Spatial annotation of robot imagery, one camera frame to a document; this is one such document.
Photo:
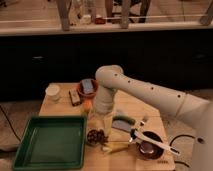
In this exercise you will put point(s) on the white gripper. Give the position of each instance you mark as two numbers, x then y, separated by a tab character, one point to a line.
103	102

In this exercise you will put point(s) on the dark grapes bunch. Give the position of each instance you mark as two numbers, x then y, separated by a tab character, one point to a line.
104	138

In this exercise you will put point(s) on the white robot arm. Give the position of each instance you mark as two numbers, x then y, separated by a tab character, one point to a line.
194	111

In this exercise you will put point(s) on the white paper cup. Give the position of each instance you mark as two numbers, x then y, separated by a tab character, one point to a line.
53	92

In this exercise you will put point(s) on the orange bowl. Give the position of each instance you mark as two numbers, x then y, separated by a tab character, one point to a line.
80	89

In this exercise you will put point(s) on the orange fruit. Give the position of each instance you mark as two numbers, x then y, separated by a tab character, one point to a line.
87	105

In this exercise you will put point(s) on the grey blue sponge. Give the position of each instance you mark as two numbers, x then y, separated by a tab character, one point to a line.
87	86

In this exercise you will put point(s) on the brown bread block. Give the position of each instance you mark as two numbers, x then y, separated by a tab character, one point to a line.
75	99

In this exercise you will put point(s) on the grey cleaver knife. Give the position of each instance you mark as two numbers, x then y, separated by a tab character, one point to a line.
121	125

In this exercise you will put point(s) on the green cucumber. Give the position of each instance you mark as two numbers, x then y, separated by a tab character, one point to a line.
126	119

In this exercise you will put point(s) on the yellow corn cob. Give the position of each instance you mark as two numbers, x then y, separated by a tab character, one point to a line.
114	147

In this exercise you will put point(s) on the white spatula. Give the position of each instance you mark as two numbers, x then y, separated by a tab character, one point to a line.
138	137

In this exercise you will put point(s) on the wooden cutting board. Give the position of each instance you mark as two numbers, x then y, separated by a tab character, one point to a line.
125	160

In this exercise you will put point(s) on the dark red bowl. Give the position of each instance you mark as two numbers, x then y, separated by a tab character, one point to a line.
149	151

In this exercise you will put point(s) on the green plastic tray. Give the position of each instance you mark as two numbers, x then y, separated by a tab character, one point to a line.
52	143

